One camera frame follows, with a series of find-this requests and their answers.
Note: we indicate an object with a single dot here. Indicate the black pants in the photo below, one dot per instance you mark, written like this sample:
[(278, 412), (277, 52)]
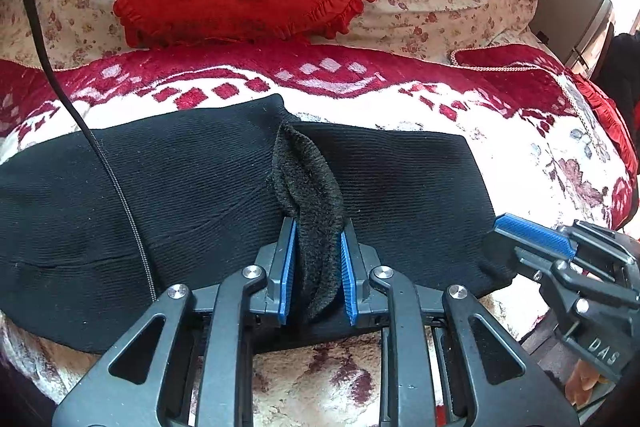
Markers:
[(175, 187)]

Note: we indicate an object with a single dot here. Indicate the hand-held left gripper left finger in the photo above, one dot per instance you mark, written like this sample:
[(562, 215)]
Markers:
[(287, 277)]

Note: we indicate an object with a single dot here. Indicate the red and white floral blanket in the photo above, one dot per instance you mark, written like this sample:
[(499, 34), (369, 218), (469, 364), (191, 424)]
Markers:
[(400, 107)]

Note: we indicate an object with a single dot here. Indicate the person's right hand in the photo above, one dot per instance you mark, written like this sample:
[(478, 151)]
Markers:
[(582, 384)]

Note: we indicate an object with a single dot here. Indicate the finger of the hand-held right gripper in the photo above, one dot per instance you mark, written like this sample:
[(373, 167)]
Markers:
[(535, 234)]

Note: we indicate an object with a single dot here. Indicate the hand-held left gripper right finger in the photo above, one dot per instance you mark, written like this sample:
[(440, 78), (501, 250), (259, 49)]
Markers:
[(348, 282)]

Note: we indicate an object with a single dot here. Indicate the red frilled cloth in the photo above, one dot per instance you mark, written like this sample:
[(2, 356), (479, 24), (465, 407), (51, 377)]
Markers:
[(607, 112)]

